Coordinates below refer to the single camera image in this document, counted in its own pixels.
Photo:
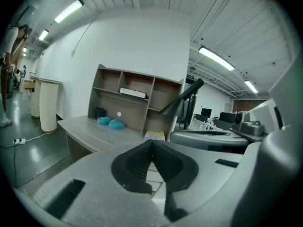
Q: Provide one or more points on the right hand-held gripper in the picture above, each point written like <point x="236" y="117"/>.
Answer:
<point x="262" y="112"/>

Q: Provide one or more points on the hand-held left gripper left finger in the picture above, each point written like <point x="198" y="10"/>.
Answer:
<point x="94" y="193"/>

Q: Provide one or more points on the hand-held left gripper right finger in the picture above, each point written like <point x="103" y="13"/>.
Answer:
<point x="225" y="185"/>

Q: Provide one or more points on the booklet with yellow tab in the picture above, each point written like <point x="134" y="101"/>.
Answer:
<point x="155" y="135"/>

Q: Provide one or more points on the grey wooden shelf unit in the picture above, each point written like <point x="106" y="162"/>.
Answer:
<point x="132" y="107"/>

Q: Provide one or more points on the maroon book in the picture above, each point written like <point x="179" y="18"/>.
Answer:
<point x="132" y="92"/>

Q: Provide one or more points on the white office desk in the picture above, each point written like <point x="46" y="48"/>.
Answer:
<point x="203" y="124"/>

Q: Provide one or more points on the black computer monitor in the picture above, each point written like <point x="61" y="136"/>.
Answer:
<point x="227" y="117"/>
<point x="206" y="112"/>

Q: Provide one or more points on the black desk lamp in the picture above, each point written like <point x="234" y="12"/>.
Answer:
<point x="175" y="107"/>

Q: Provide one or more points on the grey wooden desk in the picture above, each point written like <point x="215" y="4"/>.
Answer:
<point x="92" y="131"/>

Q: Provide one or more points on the green exit sign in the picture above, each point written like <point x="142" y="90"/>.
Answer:
<point x="190" y="77"/>

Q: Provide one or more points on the long ceiling light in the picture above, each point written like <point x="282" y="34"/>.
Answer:
<point x="43" y="35"/>
<point x="251" y="86"/>
<point x="216" y="57"/>
<point x="69" y="10"/>

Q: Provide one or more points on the teal crumpled cloth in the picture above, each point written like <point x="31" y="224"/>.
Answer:
<point x="117" y="124"/>
<point x="104" y="120"/>

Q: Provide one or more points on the black pen holder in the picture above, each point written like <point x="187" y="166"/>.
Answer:
<point x="99" y="112"/>

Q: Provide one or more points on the white power strip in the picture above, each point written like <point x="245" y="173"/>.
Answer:
<point x="19" y="141"/>

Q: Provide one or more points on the white cylindrical column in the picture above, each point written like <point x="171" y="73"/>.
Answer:
<point x="49" y="105"/>

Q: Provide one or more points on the white table slab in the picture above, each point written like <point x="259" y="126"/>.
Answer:
<point x="47" y="79"/>

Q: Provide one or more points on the gripper-mounted grey camera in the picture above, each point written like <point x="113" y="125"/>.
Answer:
<point x="246" y="124"/>

